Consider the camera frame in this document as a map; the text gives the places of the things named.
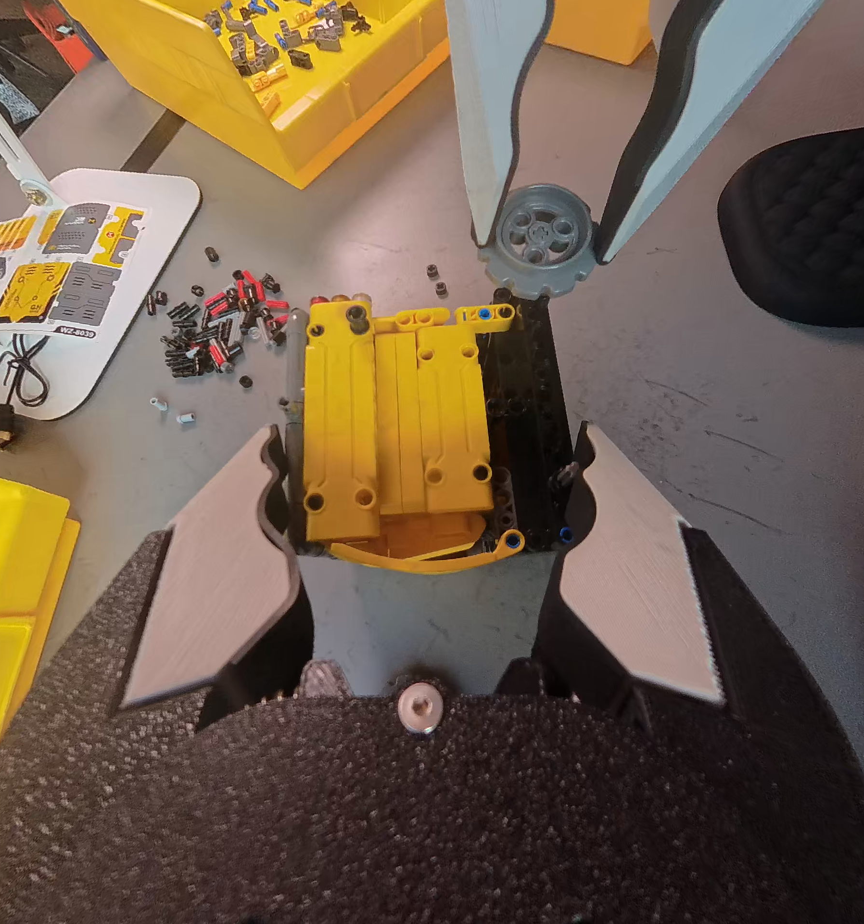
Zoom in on dark grey lego wheel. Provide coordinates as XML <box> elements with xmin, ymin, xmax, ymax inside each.
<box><xmin>477</xmin><ymin>184</ymin><xmax>597</xmax><ymax>298</ymax></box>

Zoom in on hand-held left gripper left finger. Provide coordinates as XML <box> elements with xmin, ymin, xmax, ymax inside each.
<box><xmin>114</xmin><ymin>424</ymin><xmax>316</xmax><ymax>733</ymax></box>

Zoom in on yellow grey sticker sheet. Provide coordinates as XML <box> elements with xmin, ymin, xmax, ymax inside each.
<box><xmin>0</xmin><ymin>201</ymin><xmax>152</xmax><ymax>340</ymax></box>

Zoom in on heap of small lego parts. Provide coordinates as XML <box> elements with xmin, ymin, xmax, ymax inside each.
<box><xmin>207</xmin><ymin>0</ymin><xmax>375</xmax><ymax>120</ymax></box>

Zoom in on yellow black lego model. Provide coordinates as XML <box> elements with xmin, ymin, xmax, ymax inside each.
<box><xmin>279</xmin><ymin>287</ymin><xmax>581</xmax><ymax>575</ymax></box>

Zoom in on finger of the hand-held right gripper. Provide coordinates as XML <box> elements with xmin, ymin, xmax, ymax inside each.
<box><xmin>594</xmin><ymin>0</ymin><xmax>827</xmax><ymax>267</ymax></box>
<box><xmin>445</xmin><ymin>0</ymin><xmax>556</xmax><ymax>248</ymax></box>

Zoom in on pile of black red pins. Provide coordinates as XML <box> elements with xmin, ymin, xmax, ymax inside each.
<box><xmin>145</xmin><ymin>245</ymin><xmax>292</xmax><ymax>391</ymax></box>

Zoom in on white book stand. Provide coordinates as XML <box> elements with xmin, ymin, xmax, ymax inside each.
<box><xmin>0</xmin><ymin>72</ymin><xmax>202</xmax><ymax>421</ymax></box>

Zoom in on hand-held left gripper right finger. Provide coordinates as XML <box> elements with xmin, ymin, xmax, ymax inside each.
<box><xmin>533</xmin><ymin>421</ymin><xmax>729</xmax><ymax>730</ymax></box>

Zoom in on yellow parts bin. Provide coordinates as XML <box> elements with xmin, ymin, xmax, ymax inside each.
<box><xmin>0</xmin><ymin>469</ymin><xmax>81</xmax><ymax>795</ymax></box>
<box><xmin>60</xmin><ymin>0</ymin><xmax>451</xmax><ymax>190</ymax></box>
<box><xmin>544</xmin><ymin>0</ymin><xmax>655</xmax><ymax>67</ymax></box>

